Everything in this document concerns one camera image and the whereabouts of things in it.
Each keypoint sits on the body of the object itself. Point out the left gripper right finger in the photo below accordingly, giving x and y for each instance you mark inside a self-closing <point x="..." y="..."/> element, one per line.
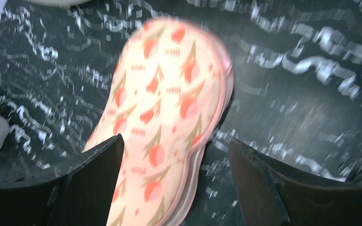
<point x="272" y="193"/>

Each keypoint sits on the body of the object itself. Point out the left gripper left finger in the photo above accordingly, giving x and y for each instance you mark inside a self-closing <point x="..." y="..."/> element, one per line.
<point x="76" y="192"/>

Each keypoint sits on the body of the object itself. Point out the strawberry print mesh laundry bag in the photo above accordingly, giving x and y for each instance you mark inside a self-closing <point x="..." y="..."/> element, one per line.
<point x="170" y="88"/>

